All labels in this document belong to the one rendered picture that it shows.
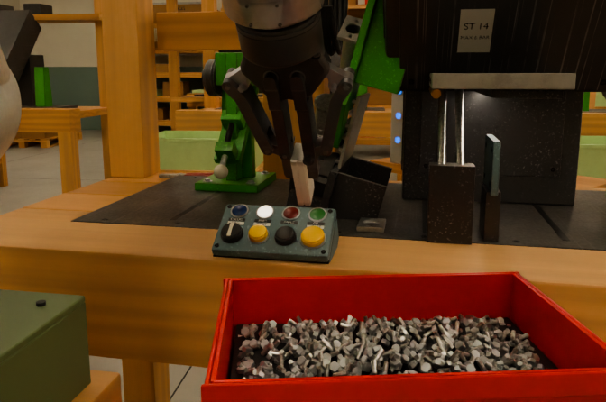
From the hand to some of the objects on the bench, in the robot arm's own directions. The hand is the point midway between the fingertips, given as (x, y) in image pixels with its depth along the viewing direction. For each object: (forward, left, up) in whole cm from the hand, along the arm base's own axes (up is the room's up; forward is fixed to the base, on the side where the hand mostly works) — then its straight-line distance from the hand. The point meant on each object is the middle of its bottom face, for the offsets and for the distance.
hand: (303, 175), depth 64 cm
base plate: (+36, -20, -14) cm, 44 cm away
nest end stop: (+29, 0, -10) cm, 31 cm away
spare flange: (+22, -10, -12) cm, 27 cm away
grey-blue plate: (+18, -26, -12) cm, 34 cm away
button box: (+10, +4, -16) cm, 19 cm away
